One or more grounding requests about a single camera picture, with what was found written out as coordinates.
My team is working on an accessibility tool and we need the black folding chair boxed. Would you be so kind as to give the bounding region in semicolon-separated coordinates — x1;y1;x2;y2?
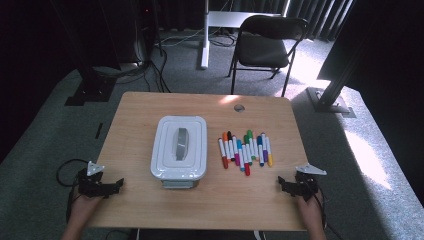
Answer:
228;14;309;98

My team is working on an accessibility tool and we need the black curtain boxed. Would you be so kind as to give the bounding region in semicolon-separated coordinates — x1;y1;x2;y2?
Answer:
316;0;424;201

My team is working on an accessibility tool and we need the black floor cable bundle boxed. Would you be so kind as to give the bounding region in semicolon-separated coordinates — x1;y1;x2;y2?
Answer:
93;31;173;94

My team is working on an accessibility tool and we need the grey curtain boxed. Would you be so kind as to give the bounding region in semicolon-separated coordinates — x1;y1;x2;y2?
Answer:
286;0;354;43

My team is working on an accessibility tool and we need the black metal post with base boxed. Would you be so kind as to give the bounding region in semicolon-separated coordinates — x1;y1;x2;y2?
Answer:
306;0;357;118

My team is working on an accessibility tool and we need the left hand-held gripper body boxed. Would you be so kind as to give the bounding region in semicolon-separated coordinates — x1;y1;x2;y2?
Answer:
77;161;113;198

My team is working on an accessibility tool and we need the black stand with flat base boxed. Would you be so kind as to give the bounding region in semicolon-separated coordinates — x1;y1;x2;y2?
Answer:
49;0;118;107

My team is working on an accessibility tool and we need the white box lid grey handle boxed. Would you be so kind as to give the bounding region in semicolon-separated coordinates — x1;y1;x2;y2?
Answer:
150;115;208;181

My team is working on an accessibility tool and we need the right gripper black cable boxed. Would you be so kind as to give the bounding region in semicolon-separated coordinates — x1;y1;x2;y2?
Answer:
311;184;344;240

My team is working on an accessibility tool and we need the person's left hand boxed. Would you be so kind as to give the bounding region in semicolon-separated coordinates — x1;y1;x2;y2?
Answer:
70;194;101;223

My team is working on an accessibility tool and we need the row of coloured markers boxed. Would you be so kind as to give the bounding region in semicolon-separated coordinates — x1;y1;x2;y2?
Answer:
217;129;274;177

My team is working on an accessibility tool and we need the person's right hand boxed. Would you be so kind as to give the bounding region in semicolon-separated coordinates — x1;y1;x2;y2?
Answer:
296;193;324;223

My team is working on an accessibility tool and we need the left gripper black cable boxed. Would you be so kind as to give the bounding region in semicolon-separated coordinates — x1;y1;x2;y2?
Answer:
56;158;89;224

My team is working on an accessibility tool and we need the white desk frame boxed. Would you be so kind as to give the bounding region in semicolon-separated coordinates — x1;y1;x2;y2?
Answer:
199;0;291;70

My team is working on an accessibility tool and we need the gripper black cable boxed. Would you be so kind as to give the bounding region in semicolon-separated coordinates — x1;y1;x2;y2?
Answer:
311;184;344;240
56;158;89;224

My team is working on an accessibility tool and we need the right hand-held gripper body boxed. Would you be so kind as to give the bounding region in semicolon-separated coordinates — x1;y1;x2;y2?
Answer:
293;162;328;202

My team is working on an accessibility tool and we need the white floor cable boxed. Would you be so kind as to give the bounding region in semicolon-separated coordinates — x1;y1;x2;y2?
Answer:
156;28;205;48

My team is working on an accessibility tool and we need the clear brown storage box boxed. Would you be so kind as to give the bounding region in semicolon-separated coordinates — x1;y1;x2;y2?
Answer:
161;178;201;190

